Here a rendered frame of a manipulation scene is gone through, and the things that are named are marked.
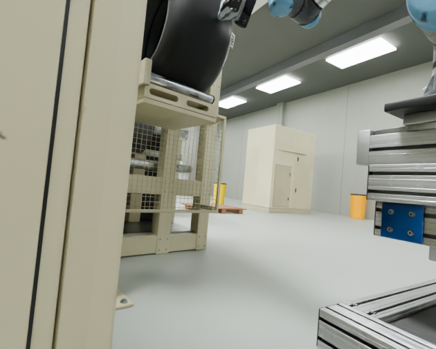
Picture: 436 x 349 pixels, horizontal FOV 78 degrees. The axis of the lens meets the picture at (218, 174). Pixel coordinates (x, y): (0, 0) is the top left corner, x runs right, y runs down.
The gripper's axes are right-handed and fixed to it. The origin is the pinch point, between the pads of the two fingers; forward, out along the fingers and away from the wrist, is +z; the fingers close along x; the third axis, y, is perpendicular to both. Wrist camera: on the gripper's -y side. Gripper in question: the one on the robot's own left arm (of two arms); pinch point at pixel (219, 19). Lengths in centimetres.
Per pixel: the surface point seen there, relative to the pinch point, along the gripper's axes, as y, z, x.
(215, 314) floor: -117, 7, -7
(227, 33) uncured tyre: -2.5, 2.0, -5.9
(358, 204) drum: -60, 200, -617
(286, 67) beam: 262, 285, -451
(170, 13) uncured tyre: -1.9, 8.4, 18.0
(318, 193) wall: -26, 343, -689
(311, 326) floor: -120, -19, -32
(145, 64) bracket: -23.4, 13.0, 24.9
